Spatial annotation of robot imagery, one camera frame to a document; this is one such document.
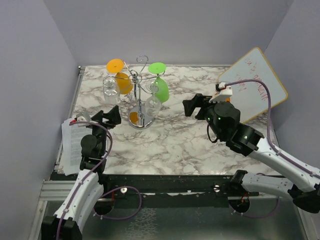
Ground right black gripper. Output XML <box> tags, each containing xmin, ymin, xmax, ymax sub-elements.
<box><xmin>182</xmin><ymin>93</ymin><xmax>226</xmax><ymax>140</ymax></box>

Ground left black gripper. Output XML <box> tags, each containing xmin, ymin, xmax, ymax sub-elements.
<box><xmin>87</xmin><ymin>104</ymin><xmax>121</xmax><ymax>155</ymax></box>

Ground short clear glass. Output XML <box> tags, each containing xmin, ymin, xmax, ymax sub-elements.
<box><xmin>102</xmin><ymin>76</ymin><xmax>120</xmax><ymax>105</ymax></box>

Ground green plastic wine glass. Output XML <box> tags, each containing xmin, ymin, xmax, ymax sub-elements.
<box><xmin>148</xmin><ymin>62</ymin><xmax>170</xmax><ymax>104</ymax></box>

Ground tall clear wine glass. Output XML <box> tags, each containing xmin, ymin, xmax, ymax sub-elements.
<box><xmin>145</xmin><ymin>83</ymin><xmax>162</xmax><ymax>118</ymax></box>

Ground yellow-orange plastic wine glass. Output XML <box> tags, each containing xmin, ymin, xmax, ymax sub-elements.
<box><xmin>106</xmin><ymin>58</ymin><xmax>133</xmax><ymax>95</ymax></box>

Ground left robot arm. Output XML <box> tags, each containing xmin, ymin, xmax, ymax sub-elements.
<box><xmin>41</xmin><ymin>105</ymin><xmax>122</xmax><ymax>240</ymax></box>

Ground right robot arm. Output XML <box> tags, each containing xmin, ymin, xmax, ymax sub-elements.
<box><xmin>182</xmin><ymin>93</ymin><xmax>320</xmax><ymax>214</ymax></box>

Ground chrome wine glass rack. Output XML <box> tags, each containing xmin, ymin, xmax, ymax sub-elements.
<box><xmin>106</xmin><ymin>55</ymin><xmax>157</xmax><ymax>130</ymax></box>

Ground printed paper sheets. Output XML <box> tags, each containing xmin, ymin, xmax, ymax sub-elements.
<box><xmin>60</xmin><ymin>118</ymin><xmax>90</xmax><ymax>176</ymax></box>

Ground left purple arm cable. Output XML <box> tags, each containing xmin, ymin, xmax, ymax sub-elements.
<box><xmin>55</xmin><ymin>119</ymin><xmax>113</xmax><ymax>240</ymax></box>

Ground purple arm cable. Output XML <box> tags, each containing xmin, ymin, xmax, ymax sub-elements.
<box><xmin>55</xmin><ymin>119</ymin><xmax>113</xmax><ymax>240</ymax></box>
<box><xmin>224</xmin><ymin>79</ymin><xmax>320</xmax><ymax>179</ymax></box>

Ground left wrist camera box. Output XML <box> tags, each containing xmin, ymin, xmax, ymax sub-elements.
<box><xmin>70</xmin><ymin>112</ymin><xmax>91</xmax><ymax>124</ymax></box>

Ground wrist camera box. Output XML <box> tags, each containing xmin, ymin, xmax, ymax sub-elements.
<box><xmin>209</xmin><ymin>82</ymin><xmax>233</xmax><ymax>103</ymax></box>
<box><xmin>70</xmin><ymin>112</ymin><xmax>91</xmax><ymax>124</ymax></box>

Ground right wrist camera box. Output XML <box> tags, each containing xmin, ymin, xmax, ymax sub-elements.
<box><xmin>209</xmin><ymin>82</ymin><xmax>233</xmax><ymax>103</ymax></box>

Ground whiteboard with yellow frame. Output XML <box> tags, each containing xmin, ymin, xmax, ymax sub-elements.
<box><xmin>218</xmin><ymin>47</ymin><xmax>288</xmax><ymax>123</ymax></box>

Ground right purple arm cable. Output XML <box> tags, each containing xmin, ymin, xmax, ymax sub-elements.
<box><xmin>224</xmin><ymin>79</ymin><xmax>320</xmax><ymax>179</ymax></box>

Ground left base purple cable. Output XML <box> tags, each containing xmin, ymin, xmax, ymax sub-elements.
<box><xmin>91</xmin><ymin>186</ymin><xmax>143</xmax><ymax>221</ymax></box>

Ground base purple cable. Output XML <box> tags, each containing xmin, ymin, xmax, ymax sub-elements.
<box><xmin>229</xmin><ymin>172</ymin><xmax>281</xmax><ymax>220</ymax></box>
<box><xmin>91</xmin><ymin>186</ymin><xmax>143</xmax><ymax>221</ymax></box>

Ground black front mounting rail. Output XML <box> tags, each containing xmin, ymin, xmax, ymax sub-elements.
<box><xmin>100</xmin><ymin>174</ymin><xmax>280</xmax><ymax>209</ymax></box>

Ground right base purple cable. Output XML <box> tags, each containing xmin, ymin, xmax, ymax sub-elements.
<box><xmin>229</xmin><ymin>172</ymin><xmax>281</xmax><ymax>220</ymax></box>

